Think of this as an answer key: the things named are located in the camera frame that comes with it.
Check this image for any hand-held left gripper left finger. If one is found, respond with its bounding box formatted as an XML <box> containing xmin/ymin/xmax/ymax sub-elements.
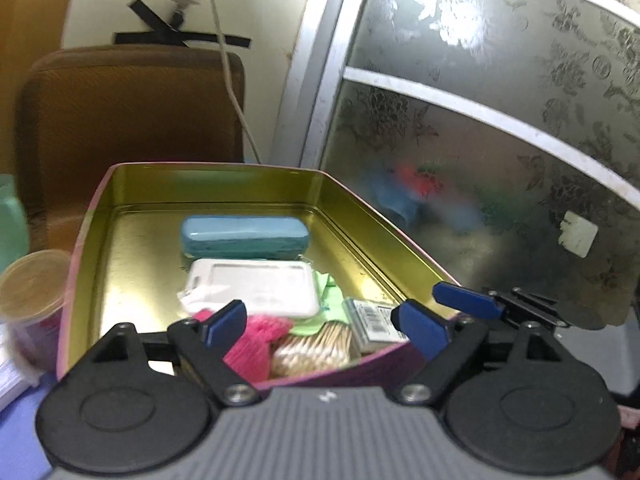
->
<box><xmin>75</xmin><ymin>299</ymin><xmax>263</xmax><ymax>408</ymax></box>

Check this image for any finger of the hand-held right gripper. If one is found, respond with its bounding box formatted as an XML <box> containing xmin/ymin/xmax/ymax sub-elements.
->
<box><xmin>432</xmin><ymin>281</ymin><xmax>573</xmax><ymax>333</ymax></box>

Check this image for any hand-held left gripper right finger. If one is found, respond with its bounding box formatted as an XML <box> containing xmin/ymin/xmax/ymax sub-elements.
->
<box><xmin>391</xmin><ymin>299</ymin><xmax>583</xmax><ymax>408</ymax></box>

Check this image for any pink knitted scrubber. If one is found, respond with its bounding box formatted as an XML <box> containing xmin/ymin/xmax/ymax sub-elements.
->
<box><xmin>192</xmin><ymin>310</ymin><xmax>294</xmax><ymax>382</ymax></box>

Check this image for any small grey-white box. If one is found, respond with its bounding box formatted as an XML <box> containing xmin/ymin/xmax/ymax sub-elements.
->
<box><xmin>342</xmin><ymin>297</ymin><xmax>411</xmax><ymax>353</ymax></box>

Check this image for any white plastic card holder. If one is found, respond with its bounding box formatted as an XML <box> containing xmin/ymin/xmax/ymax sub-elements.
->
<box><xmin>179</xmin><ymin>258</ymin><xmax>321</xmax><ymax>319</ymax></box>

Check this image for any bag of cotton swabs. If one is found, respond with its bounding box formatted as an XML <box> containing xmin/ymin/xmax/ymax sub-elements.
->
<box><xmin>270</xmin><ymin>321</ymin><xmax>353</xmax><ymax>378</ymax></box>

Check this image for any teal glasses case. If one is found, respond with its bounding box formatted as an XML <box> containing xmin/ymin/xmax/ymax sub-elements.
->
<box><xmin>181</xmin><ymin>215</ymin><xmax>309</xmax><ymax>261</ymax></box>

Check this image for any green paper sheet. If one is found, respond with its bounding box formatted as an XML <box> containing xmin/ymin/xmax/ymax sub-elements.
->
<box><xmin>290</xmin><ymin>270</ymin><xmax>351</xmax><ymax>338</ymax></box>

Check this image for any gold metal tin box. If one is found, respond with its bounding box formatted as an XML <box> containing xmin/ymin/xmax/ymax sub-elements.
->
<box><xmin>55</xmin><ymin>161</ymin><xmax>463</xmax><ymax>391</ymax></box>

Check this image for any white square sticker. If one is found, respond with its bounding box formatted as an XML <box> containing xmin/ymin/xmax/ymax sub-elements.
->
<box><xmin>557</xmin><ymin>210</ymin><xmax>599</xmax><ymax>259</ymax></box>

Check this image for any frosted glass sliding door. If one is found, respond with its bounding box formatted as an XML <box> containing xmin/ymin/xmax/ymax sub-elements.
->
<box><xmin>272</xmin><ymin>0</ymin><xmax>640</xmax><ymax>331</ymax></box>

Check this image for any clear plastic cup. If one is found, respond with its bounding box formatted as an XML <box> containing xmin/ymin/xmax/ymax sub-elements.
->
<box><xmin>0</xmin><ymin>249</ymin><xmax>73</xmax><ymax>371</ymax></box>

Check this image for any white paper sheet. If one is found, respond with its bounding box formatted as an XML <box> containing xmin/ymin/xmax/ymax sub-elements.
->
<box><xmin>0</xmin><ymin>320</ymin><xmax>43</xmax><ymax>411</ymax></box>

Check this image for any blue tablecloth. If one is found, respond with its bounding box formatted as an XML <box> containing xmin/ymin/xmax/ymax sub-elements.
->
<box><xmin>0</xmin><ymin>382</ymin><xmax>61</xmax><ymax>480</ymax></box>

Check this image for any brown fabric chair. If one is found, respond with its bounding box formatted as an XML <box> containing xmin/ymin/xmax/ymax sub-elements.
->
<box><xmin>15</xmin><ymin>45</ymin><xmax>247</xmax><ymax>256</ymax></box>

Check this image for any green bottle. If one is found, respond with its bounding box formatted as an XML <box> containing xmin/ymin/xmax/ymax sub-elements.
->
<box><xmin>0</xmin><ymin>174</ymin><xmax>30</xmax><ymax>273</ymax></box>

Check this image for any black tape cross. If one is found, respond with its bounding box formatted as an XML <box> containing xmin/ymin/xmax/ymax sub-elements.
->
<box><xmin>112</xmin><ymin>0</ymin><xmax>252</xmax><ymax>50</ymax></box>

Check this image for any white cable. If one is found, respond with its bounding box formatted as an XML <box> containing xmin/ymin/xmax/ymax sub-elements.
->
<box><xmin>205</xmin><ymin>0</ymin><xmax>263</xmax><ymax>165</ymax></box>

